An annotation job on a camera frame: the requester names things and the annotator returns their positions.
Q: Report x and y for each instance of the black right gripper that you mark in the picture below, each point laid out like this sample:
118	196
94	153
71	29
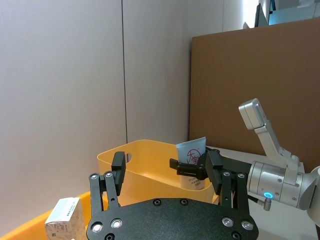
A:
236	165

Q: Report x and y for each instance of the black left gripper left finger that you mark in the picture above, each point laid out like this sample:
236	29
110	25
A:
117	175

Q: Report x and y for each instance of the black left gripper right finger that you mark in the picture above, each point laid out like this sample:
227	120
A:
215	172

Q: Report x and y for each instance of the white tube with pink print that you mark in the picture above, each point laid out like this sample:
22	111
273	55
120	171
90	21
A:
190	147

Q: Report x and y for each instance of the white printed carton box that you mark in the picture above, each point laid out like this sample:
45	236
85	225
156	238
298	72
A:
65	222

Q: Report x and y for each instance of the brown partition board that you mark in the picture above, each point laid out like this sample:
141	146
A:
250	75

